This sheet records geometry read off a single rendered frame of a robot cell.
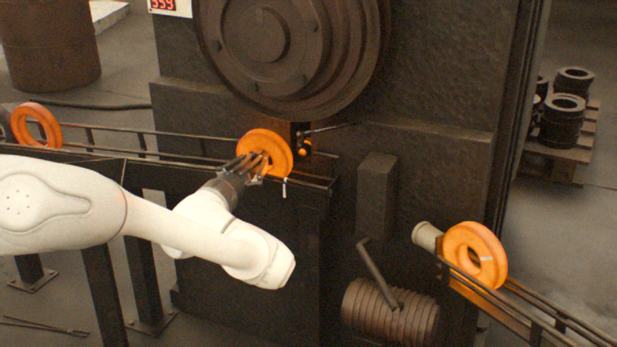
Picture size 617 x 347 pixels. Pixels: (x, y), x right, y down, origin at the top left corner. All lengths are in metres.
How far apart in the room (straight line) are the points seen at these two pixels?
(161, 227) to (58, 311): 1.39
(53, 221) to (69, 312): 1.62
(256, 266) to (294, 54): 0.45
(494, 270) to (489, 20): 0.54
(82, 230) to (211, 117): 0.96
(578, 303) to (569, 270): 0.19
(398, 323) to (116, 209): 0.81
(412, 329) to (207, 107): 0.80
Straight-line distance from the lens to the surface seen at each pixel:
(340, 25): 1.29
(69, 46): 4.23
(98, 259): 1.75
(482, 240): 1.28
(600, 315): 2.41
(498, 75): 1.43
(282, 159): 1.54
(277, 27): 1.29
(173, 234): 1.06
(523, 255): 2.59
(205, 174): 1.68
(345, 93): 1.38
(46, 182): 0.76
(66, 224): 0.78
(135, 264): 2.06
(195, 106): 1.73
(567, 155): 3.10
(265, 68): 1.35
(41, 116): 2.05
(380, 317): 1.47
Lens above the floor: 1.50
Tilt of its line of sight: 30 degrees down
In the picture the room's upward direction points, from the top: straight up
